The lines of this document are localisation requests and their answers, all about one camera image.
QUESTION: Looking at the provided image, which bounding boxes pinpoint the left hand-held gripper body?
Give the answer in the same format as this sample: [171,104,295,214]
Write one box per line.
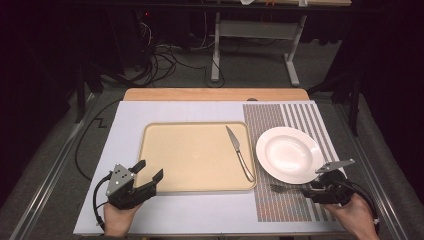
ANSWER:
[105,163,158,211]

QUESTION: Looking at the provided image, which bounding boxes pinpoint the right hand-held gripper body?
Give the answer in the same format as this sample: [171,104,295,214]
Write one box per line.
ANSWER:
[314,159,356,206]

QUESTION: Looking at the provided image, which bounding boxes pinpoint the silver fork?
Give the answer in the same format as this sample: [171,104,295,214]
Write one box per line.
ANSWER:
[270,183,305,195]

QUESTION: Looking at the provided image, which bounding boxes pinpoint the beige plastic tray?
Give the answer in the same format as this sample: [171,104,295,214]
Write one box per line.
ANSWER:
[134,121,258,195]

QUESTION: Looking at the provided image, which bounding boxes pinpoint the white round plate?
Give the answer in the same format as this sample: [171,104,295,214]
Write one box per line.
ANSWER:
[255,126,325,185]

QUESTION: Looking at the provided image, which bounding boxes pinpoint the silver table knife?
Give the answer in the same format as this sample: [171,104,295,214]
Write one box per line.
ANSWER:
[224,124,256,184]

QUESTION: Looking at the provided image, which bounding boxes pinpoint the person's right hand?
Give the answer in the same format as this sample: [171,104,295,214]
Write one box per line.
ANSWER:
[323,193,378,236]

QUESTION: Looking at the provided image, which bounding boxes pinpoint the person's left hand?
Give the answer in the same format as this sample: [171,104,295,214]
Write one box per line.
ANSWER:
[103,202,143,238]

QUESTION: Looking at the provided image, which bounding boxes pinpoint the white board sheet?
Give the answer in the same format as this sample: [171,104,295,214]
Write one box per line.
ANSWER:
[73,100,354,236]

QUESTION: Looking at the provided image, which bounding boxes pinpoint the black metal stand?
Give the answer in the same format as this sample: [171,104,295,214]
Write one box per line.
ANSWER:
[74,62,105,125]
[306,66,365,138]

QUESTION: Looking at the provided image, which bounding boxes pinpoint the striped woven placemat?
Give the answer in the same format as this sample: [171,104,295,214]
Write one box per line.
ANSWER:
[242,102,346,223]

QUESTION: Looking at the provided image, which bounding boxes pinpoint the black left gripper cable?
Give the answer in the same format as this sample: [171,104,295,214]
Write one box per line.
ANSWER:
[92,171,114,231]

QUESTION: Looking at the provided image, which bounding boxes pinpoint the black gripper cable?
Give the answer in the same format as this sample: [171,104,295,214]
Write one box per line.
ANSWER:
[333,179,382,234]
[92,171,114,231]

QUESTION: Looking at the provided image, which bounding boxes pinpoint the aluminium floor rail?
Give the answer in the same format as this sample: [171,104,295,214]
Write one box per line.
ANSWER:
[9,93,98,240]
[333,102,410,240]

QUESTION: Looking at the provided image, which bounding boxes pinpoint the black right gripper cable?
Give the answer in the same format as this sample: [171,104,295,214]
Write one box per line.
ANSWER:
[333,179,382,234]

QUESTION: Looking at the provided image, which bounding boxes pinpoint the long black floor cable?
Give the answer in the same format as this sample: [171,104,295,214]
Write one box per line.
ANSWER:
[74,99,122,183]

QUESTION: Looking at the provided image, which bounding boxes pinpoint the tangle of floor cables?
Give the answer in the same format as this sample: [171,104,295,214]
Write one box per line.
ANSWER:
[126,19,208,88]

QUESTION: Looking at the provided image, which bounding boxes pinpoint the white metal desk frame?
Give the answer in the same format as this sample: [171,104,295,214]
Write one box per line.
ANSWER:
[210,11,308,88]

